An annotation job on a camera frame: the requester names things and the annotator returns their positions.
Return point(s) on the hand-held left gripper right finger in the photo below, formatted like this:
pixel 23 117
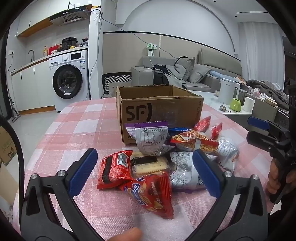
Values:
pixel 207 176

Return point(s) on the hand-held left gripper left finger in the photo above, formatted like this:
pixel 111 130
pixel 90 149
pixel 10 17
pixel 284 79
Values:
pixel 84 171

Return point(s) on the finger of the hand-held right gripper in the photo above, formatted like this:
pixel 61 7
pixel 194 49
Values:
pixel 259 123
pixel 259 139

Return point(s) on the silver white snack packet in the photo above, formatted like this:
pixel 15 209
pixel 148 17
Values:
pixel 183 172

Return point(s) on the red black striped snack packet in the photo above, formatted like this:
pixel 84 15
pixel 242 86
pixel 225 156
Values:
pixel 114 169

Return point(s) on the silver red snack packet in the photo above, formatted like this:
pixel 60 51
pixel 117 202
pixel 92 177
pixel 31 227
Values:
pixel 227 150

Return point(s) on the red noodle snack packet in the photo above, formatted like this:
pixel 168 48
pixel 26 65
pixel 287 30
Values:
pixel 194 141

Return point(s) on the small red snack packet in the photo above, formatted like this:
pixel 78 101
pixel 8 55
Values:
pixel 216 131
pixel 203 124

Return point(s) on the blue snack packet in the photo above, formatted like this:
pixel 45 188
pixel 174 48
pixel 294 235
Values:
pixel 177 131

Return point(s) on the clear cracker packet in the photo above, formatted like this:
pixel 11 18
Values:
pixel 148 165

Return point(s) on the silver purple snack packet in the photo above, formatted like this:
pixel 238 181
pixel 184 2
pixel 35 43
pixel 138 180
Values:
pixel 151 139
pixel 130 132

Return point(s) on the red triangular snack packet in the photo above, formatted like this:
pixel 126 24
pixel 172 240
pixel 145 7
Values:
pixel 150 197

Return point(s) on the brown cardboard box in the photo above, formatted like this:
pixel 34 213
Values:
pixel 148 109

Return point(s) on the person's right hand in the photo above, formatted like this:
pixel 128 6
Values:
pixel 272 178

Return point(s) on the person's left hand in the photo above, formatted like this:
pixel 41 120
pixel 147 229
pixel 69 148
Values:
pixel 129 235

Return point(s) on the green cup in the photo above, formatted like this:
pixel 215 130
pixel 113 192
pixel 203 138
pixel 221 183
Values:
pixel 235 105

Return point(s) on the grey clothes heap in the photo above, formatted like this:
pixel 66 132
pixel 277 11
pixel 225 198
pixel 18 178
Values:
pixel 266 89

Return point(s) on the pink checkered tablecloth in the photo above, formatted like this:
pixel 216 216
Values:
pixel 76 129

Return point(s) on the white electric kettle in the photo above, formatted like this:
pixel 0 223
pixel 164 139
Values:
pixel 227 91

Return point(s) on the white marble coffee table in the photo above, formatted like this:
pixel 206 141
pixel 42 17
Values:
pixel 212 98

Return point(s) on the grey sofa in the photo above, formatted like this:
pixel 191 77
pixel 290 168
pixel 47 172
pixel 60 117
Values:
pixel 226 67

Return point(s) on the white curtain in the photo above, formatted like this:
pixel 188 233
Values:
pixel 261 53

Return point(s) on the printed cardboard box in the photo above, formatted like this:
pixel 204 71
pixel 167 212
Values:
pixel 7 148

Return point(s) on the floor mop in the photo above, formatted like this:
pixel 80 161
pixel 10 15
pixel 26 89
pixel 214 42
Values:
pixel 14 111

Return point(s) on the white washing machine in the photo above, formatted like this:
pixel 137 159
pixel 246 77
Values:
pixel 69 78

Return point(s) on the black white patterned box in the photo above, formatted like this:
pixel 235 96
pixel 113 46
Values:
pixel 116 81

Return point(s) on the white kitchen counter cabinets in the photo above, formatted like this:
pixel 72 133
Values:
pixel 32 85

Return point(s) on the dark clothes pile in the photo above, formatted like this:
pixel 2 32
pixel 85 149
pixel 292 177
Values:
pixel 166 75

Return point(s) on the yellow bottle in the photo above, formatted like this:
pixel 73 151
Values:
pixel 45 52

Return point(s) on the red box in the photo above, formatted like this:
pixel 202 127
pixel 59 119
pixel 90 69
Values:
pixel 54 49

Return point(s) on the kitchen faucet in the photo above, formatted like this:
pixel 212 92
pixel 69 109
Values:
pixel 32 54

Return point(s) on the black pressure cooker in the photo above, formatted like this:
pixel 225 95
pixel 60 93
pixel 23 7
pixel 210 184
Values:
pixel 69 43

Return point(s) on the green white power strip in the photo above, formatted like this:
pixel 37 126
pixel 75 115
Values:
pixel 151 49

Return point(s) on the range hood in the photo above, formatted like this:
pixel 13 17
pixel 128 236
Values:
pixel 69 17

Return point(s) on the wall socket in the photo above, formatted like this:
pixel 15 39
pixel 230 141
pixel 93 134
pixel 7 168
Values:
pixel 10 52

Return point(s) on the white wall cabinets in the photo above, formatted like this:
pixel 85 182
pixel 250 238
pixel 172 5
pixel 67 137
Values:
pixel 46 16

